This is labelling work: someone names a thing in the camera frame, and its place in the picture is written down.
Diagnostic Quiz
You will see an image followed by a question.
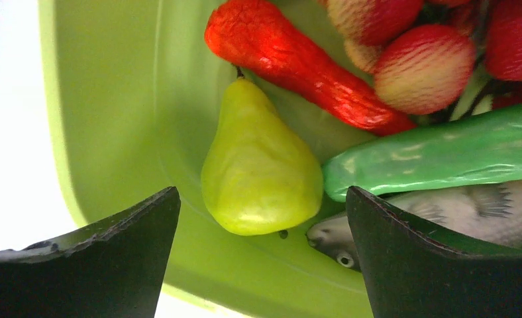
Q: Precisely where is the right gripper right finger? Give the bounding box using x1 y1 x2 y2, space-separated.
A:
346 186 522 317

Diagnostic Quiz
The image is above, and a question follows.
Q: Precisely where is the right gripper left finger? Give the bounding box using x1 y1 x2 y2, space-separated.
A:
0 187 181 317

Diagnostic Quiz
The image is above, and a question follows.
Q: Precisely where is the green pear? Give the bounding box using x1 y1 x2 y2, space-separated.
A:
201 71 323 236

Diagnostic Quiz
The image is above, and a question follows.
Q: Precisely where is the green plastic bin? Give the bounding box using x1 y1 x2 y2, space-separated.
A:
38 1 372 317

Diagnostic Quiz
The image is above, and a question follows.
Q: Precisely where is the grey toy fish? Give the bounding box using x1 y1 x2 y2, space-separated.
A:
305 180 522 271

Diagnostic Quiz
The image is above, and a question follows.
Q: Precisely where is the green cucumber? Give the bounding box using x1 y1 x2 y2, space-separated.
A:
322 103 522 202

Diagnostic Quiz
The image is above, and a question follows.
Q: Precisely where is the red chili pepper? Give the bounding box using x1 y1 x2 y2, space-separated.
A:
204 0 417 136

